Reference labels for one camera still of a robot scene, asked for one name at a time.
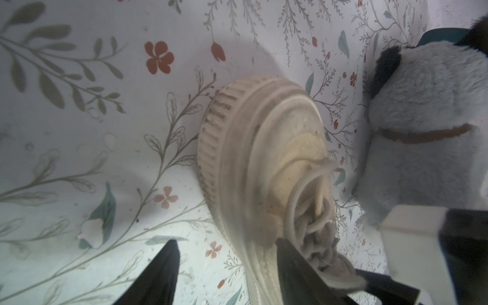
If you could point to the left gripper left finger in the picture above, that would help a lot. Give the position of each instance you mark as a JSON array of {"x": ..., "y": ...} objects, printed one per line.
[{"x": 157, "y": 283}]

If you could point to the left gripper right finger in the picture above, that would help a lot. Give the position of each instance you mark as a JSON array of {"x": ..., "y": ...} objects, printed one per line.
[{"x": 299, "y": 283}]

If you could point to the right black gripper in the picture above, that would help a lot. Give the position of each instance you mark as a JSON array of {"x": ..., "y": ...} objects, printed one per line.
[{"x": 435, "y": 255}]

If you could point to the beige sneaker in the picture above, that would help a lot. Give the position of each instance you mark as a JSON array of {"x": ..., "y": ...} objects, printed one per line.
[{"x": 265, "y": 174}]

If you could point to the grey white plush dog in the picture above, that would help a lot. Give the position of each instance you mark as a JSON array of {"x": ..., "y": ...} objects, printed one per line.
[{"x": 425, "y": 149}]

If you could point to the floral table mat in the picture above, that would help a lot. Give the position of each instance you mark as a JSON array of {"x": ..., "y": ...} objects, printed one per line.
[{"x": 101, "y": 103}]

